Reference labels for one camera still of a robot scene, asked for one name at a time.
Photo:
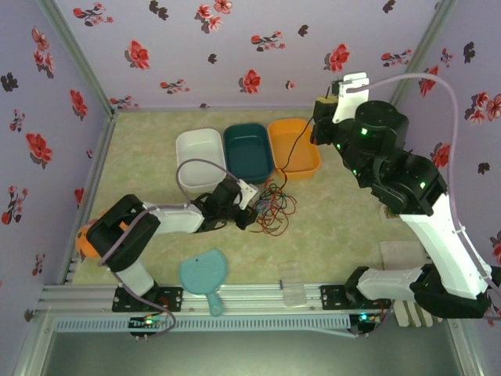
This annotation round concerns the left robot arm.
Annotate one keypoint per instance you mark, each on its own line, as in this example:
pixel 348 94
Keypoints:
pixel 172 219

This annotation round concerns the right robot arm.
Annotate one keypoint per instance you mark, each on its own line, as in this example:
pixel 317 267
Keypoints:
pixel 442 243

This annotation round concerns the orange plastic bin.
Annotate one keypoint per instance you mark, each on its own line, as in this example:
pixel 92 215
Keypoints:
pixel 304 156

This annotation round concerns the white plastic bin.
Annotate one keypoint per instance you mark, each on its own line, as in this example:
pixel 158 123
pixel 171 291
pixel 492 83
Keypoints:
pixel 197 150

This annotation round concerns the teal plastic bin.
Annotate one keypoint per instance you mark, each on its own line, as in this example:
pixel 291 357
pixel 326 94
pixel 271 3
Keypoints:
pixel 248 152

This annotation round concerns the light blue hand mirror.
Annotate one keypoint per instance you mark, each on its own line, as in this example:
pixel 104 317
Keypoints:
pixel 203 270

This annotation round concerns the small green plant card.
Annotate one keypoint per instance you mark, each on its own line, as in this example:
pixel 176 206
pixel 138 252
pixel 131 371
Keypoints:
pixel 389 212

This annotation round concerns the clear plastic box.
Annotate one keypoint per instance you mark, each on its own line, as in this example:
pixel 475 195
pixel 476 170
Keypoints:
pixel 293 286

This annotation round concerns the wooden hand-shaped board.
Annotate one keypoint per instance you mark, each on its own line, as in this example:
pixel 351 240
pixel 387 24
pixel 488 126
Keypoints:
pixel 399 254

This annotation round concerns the orange plush fish toy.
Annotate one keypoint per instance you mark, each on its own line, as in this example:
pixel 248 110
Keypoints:
pixel 88 243

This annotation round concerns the controller board with LEDs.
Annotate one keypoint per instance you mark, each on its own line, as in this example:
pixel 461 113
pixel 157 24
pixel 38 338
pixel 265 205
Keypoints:
pixel 146 324
pixel 364 320

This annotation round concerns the aluminium frame rail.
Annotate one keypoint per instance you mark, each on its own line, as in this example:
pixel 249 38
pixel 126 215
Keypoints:
pixel 250 297

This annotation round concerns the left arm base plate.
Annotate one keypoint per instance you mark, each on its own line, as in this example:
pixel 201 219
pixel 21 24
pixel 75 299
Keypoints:
pixel 172 297

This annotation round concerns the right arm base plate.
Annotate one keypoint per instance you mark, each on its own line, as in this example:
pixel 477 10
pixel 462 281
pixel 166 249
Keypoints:
pixel 332 297

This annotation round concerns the aluminium side rail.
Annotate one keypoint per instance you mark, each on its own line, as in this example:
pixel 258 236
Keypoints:
pixel 99 164

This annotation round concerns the aluminium corner post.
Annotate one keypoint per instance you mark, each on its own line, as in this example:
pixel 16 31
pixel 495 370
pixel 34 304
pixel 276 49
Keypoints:
pixel 74 51
pixel 430 31

